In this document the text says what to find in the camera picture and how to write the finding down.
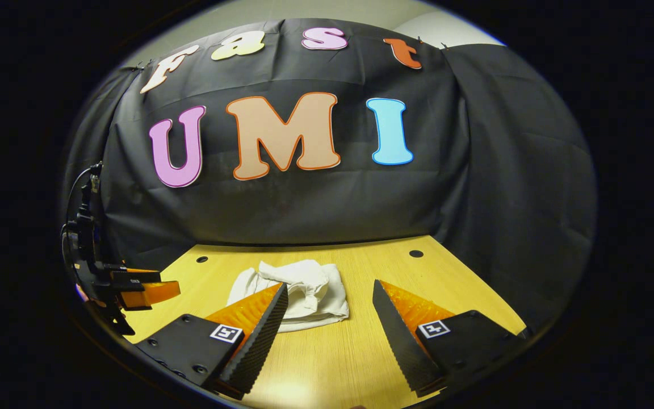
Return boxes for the white jeans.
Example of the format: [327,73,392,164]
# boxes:
[228,260,350,333]

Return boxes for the black backdrop cloth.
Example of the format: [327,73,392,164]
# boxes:
[61,18,597,336]

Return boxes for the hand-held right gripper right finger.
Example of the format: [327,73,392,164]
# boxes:
[372,279,527,397]

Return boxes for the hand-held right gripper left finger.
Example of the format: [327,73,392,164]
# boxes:
[134,282,290,400]

